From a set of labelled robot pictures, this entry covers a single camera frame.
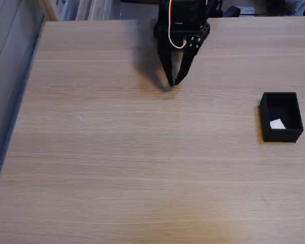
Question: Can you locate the white block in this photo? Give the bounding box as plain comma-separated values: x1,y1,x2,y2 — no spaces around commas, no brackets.
269,118,286,130

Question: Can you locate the black open box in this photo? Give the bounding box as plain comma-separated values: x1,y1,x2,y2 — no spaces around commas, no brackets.
258,91,304,143

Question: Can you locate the dark blue object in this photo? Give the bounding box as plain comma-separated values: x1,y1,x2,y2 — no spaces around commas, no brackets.
224,5,241,18

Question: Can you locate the pale hanging fabric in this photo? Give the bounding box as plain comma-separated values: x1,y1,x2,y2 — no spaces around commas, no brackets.
60,0,123,21

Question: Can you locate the white and red cable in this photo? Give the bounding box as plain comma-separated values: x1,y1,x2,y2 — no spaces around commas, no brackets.
168,0,188,49

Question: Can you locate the light wooden post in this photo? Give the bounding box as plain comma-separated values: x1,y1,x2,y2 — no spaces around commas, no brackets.
38,0,61,22

